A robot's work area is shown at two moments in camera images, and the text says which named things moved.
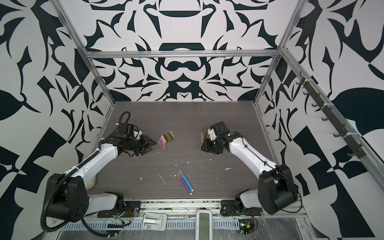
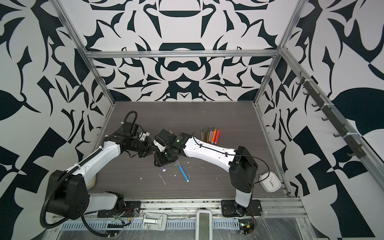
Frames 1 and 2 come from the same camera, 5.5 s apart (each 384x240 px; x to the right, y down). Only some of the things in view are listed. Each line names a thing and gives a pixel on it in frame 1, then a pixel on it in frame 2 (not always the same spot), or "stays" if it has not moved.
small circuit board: [246, 226] stays
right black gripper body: [215, 146] to [165, 157]
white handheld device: [204, 225] stays
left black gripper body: [137, 145] stays
